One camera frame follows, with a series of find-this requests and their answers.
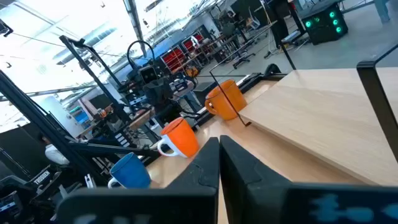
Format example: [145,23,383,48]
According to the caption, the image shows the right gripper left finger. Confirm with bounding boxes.
[57,137,220,224]

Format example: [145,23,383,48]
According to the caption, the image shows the blue mug white handle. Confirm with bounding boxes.
[107,152,152,189]

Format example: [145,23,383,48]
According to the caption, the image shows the black Trossen-labelled equipment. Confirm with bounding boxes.
[0,166,63,224]

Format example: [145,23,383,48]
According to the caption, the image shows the black desk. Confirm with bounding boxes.
[267,0,307,49]

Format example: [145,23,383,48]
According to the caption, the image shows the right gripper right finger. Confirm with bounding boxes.
[220,135,398,224]

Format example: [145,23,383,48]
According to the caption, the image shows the black office chair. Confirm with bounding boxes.
[231,40,257,70]

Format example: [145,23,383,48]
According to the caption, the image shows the red bin rack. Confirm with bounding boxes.
[181,30,206,54]
[160,45,187,73]

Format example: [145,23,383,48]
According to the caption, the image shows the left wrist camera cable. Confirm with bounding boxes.
[126,40,156,71]

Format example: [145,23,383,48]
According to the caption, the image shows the orange mug white handle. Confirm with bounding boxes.
[157,117,200,159]

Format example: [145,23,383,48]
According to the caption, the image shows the person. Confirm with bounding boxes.
[39,133,71,166]

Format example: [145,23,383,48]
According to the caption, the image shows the black aluminium camera gantry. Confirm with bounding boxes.
[0,34,162,187]

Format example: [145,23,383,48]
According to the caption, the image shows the orange mug black rim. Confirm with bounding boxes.
[204,79,248,121]

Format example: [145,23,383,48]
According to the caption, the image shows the black computer tower green fans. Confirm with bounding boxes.
[300,2,349,46]

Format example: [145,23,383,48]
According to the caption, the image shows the blue table leg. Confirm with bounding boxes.
[373,0,391,24]

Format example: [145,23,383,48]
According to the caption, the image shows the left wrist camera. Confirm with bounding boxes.
[139,65,159,84]

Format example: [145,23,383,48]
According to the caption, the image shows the blue storage bin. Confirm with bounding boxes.
[73,107,91,125]

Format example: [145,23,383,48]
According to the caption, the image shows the wooden shelf black metal legs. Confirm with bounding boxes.
[208,21,398,187]

